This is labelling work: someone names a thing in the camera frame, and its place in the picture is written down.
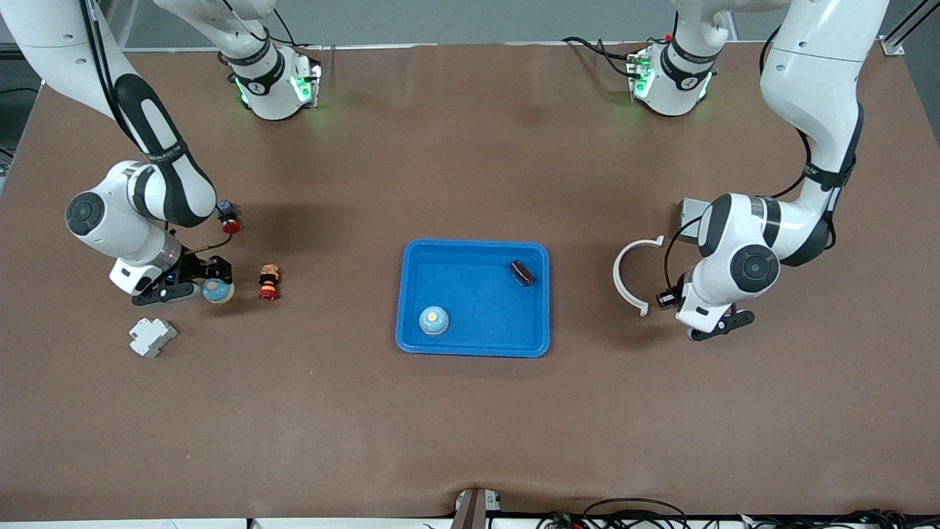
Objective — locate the metal clamp bracket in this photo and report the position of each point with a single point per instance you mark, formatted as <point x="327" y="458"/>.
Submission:
<point x="474" y="514"/>

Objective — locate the brown table cover sheet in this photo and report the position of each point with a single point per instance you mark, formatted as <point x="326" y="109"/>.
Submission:
<point x="470" y="426"/>

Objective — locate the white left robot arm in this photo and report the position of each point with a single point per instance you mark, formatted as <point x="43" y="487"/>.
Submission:
<point x="808" y="73"/>

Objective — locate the small dark printed capacitor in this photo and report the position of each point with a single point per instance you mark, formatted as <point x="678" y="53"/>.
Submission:
<point x="667" y="299"/>

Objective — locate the large brown capacitor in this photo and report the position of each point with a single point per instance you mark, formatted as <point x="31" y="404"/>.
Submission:
<point x="523" y="273"/>

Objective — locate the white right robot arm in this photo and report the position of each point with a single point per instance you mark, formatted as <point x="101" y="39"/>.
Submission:
<point x="110" y="213"/>

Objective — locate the blue plastic tray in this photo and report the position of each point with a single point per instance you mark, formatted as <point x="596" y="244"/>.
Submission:
<point x="477" y="323"/>

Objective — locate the white circuit breaker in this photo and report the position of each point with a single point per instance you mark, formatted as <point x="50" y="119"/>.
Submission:
<point x="152" y="338"/>

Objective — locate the aluminium frame profile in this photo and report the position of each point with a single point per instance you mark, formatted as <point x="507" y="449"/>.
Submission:
<point x="891" y="45"/>

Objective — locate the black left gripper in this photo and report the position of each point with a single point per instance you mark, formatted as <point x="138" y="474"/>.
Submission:
<point x="667" y="302"/>

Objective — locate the blue round bell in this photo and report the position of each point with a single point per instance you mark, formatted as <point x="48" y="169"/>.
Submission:
<point x="433" y="321"/>
<point x="218" y="293"/>

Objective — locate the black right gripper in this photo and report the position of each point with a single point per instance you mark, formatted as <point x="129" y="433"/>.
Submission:
<point x="197" y="265"/>

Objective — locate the red yellow emergency stop button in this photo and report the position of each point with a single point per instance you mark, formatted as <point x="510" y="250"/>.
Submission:
<point x="269" y="283"/>

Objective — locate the white curved plastic arc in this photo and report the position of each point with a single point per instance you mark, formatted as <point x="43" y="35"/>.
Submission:
<point x="615" y="278"/>

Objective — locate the grey metal power supply box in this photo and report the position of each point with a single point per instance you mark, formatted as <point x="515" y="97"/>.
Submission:
<point x="690" y="209"/>

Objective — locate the red push button black body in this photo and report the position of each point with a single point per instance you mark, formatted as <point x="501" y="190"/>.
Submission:
<point x="228" y="214"/>

